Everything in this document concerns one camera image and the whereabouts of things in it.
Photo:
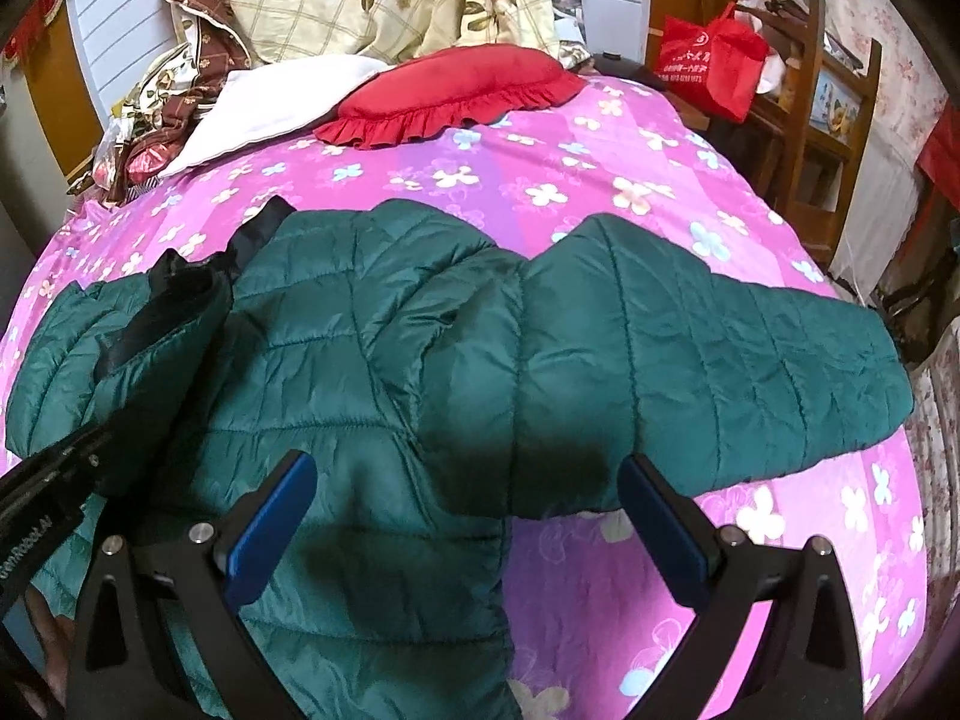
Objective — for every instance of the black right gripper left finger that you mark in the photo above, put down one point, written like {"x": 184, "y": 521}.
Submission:
{"x": 124, "y": 663}

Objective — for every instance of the dark green puffer jacket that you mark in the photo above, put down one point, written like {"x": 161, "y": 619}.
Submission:
{"x": 444, "y": 387}

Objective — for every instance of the pink floral bed cover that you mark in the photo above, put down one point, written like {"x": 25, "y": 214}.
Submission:
{"x": 593, "y": 623}

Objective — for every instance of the white pillow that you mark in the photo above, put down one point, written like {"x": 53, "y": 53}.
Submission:
{"x": 261, "y": 104}

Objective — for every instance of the wooden shelf rack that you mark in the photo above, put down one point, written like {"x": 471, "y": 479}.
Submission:
{"x": 812, "y": 135}

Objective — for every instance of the brown patterned blanket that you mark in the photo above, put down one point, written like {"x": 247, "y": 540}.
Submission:
{"x": 149, "y": 127}

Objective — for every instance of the red ruffled pillow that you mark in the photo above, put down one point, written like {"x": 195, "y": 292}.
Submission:
{"x": 473, "y": 85}

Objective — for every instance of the red shopping bag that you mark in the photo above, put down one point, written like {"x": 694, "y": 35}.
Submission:
{"x": 716, "y": 67}

